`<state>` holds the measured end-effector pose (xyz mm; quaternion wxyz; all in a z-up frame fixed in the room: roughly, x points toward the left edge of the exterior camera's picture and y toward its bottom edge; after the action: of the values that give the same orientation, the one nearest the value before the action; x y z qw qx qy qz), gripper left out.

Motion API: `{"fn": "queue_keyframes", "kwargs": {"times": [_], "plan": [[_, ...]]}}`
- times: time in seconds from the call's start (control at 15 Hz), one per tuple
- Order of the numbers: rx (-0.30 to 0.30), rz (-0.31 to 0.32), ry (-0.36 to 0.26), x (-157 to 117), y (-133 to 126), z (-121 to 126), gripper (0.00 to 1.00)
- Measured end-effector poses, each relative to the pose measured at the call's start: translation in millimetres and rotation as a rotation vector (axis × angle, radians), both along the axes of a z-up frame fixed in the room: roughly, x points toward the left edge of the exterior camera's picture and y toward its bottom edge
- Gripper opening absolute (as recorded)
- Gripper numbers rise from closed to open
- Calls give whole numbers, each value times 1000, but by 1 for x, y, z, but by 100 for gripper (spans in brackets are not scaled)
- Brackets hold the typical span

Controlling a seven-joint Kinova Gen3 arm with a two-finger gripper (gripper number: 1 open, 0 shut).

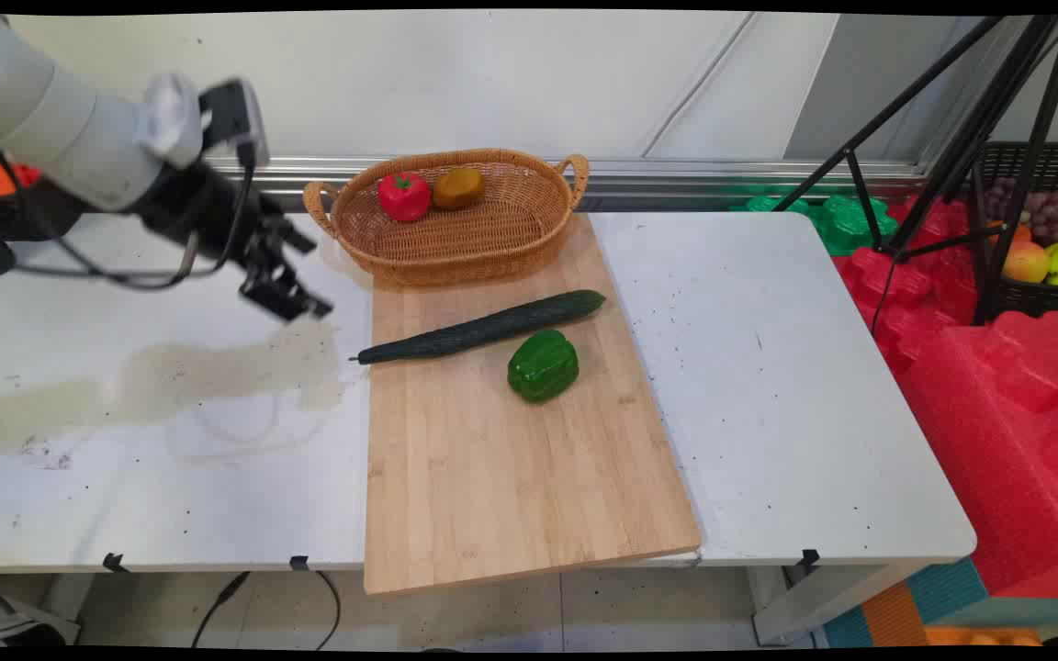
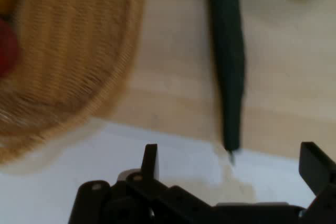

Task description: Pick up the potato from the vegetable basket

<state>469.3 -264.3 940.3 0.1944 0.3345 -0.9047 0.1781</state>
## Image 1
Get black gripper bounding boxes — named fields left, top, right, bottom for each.
left=132, top=161, right=334, bottom=323

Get brown kiwi fruit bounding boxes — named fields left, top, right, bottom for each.
left=432, top=167, right=487, bottom=212

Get red bell pepper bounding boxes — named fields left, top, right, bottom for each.
left=377, top=171, right=432, bottom=223

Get long dark green cucumber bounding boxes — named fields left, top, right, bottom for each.
left=349, top=289, right=607, bottom=366

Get black plastic basket with vegetables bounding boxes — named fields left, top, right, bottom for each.
left=0, top=138, right=80, bottom=244

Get green bell pepper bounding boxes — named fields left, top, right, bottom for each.
left=506, top=329, right=580, bottom=405

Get bamboo cutting board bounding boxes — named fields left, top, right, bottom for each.
left=363, top=213, right=703, bottom=598

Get grey equipment base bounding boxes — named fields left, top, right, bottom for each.
left=0, top=577, right=82, bottom=648

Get green foam pieces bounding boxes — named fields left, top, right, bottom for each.
left=729, top=187, right=900, bottom=257

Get white table leg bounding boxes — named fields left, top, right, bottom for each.
left=748, top=562, right=939, bottom=645

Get black tripod stand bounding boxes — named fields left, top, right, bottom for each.
left=772, top=14, right=1058, bottom=328

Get teal and orange floor mat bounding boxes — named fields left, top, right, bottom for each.
left=821, top=555, right=1058, bottom=649

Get red foam block pile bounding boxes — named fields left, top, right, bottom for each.
left=830, top=195, right=1058, bottom=599

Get peach coloured apple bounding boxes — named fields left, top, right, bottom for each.
left=1003, top=240, right=1052, bottom=285

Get black plastic basket with grapes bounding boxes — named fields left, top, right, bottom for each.
left=972, top=141, right=1058, bottom=323

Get purple grape bunch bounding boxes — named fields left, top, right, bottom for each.
left=986, top=176, right=1058, bottom=247

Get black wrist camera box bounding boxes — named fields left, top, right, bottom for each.
left=199, top=79, right=271, bottom=170

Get woven wicker basket with handles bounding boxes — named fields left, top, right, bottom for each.
left=302, top=148, right=591, bottom=286

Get thin black floor cable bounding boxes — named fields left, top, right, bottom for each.
left=313, top=570, right=343, bottom=649

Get black cable with plug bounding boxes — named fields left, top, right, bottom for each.
left=190, top=571, right=252, bottom=649

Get aluminium wall rail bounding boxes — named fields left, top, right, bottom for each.
left=189, top=155, right=932, bottom=214

